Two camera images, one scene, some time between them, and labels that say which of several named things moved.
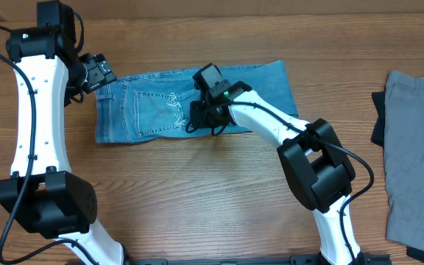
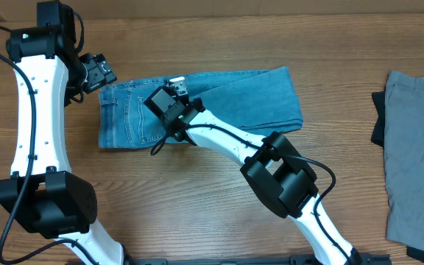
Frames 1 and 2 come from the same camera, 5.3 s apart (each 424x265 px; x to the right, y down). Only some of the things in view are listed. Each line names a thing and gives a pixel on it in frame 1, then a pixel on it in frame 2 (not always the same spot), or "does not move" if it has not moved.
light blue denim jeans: (159, 106) does not move
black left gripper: (101, 72) does not move
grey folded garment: (416, 161) does not move
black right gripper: (198, 111) → (192, 104)
